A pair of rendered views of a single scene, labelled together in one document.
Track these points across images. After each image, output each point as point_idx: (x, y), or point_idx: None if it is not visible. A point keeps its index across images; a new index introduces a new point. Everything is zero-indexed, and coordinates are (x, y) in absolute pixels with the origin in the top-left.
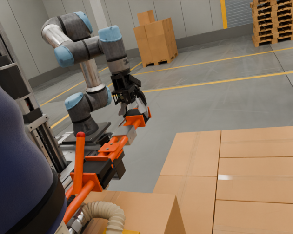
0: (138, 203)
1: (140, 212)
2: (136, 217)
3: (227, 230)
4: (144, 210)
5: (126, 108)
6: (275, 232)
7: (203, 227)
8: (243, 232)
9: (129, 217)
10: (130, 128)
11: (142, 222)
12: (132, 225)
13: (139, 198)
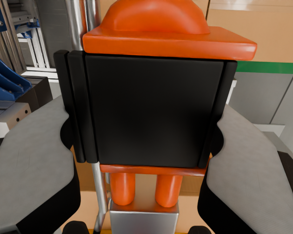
0: (187, 209)
1: (192, 217)
2: (189, 221)
3: (229, 2)
4: (197, 216)
5: (66, 133)
6: (290, 0)
7: (196, 1)
8: (249, 4)
9: (179, 221)
10: (173, 229)
11: (197, 225)
12: (187, 227)
13: (186, 204)
